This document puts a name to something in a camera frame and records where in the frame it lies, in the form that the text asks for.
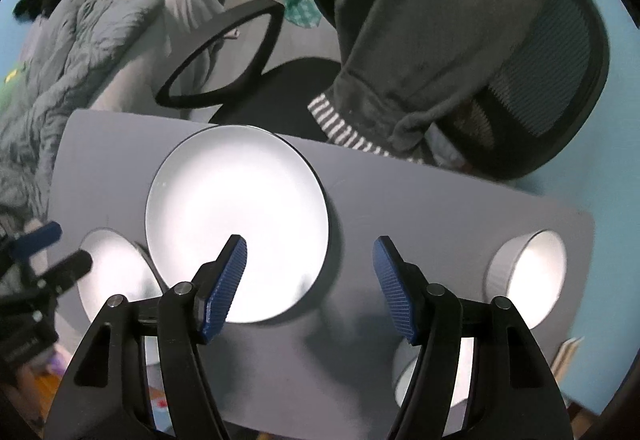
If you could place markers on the bright green item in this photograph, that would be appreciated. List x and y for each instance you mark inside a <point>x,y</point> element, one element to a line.
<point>10,92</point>

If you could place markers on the cardboard piece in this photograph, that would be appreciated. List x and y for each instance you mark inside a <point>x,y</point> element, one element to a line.
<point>567,360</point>

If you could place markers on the white ribbed bowl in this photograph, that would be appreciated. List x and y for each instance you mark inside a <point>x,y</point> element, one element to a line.
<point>535,280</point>

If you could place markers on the large white plate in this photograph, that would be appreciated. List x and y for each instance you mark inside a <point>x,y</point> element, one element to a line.
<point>235,190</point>

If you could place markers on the grey quilted blanket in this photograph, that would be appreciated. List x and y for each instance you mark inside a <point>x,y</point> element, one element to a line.
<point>75,70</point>

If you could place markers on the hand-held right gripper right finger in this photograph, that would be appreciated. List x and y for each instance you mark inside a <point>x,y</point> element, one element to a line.
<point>395,290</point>

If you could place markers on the black office chair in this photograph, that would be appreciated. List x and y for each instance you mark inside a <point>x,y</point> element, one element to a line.
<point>565,70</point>

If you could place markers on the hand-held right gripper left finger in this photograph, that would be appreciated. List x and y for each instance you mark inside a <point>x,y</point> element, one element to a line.
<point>227,285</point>

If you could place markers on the grey hoodie on chair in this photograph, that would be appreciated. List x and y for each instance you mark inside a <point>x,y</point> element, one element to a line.
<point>425,20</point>

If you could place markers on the small white plate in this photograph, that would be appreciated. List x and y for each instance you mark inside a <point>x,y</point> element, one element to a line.
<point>107,265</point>

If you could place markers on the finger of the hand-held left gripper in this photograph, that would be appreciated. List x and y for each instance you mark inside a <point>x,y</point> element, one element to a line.
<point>42,236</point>
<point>70,267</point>

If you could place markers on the white bowl with dark rim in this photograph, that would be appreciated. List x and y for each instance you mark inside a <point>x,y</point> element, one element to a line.
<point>402,375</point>

